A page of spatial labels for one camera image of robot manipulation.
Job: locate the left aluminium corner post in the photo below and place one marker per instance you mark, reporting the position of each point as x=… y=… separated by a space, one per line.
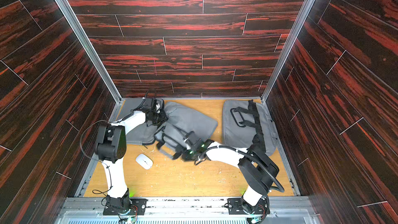
x=84 y=40

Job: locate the right aluminium corner post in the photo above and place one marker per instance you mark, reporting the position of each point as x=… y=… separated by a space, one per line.
x=296 y=28

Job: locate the grey bag with straps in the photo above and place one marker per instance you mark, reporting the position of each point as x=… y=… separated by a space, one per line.
x=245 y=123

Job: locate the left grey laptop bag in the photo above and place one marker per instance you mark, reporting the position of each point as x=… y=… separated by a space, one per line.
x=138 y=131

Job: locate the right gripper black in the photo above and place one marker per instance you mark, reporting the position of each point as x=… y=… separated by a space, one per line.
x=175 y=143

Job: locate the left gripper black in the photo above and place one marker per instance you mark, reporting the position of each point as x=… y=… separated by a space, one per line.
x=164 y=118

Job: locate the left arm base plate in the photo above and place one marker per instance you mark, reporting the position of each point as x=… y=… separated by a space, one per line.
x=137 y=207

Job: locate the grey laptop sleeve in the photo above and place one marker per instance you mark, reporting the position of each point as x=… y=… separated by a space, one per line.
x=182 y=120

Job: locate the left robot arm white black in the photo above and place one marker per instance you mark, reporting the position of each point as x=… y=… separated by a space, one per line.
x=111 y=144

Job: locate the aluminium corner post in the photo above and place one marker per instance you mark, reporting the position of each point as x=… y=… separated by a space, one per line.
x=296 y=28
x=84 y=40

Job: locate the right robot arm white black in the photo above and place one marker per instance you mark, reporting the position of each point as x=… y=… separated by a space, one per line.
x=259 y=171

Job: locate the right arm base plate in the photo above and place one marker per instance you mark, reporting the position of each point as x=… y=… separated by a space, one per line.
x=236 y=206

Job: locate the front aluminium rail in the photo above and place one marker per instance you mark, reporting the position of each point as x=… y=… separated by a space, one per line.
x=189 y=210

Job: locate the left white mouse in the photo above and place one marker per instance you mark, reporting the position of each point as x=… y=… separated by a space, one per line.
x=144 y=161

